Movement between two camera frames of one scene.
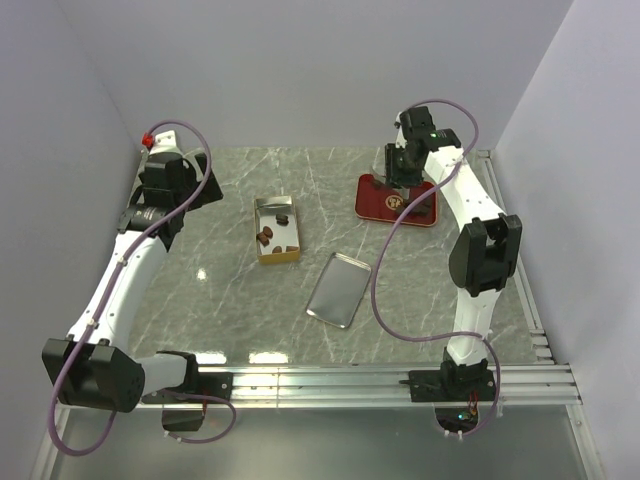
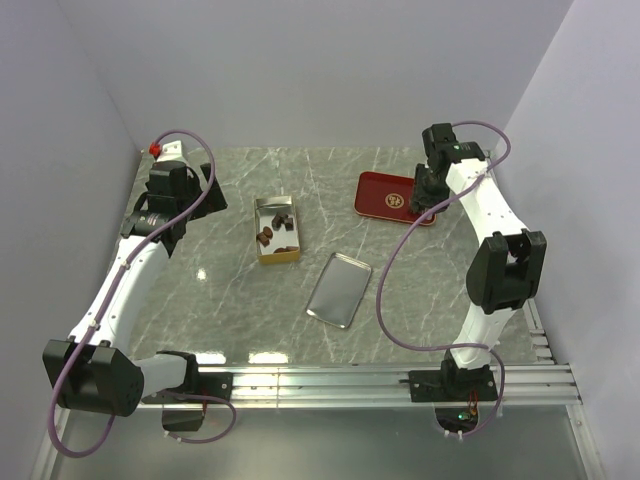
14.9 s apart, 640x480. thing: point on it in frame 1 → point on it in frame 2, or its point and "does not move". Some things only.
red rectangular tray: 375,201 does not move
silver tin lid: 339,290 does not move
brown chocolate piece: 263,238 does not move
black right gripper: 391,151 → 419,195
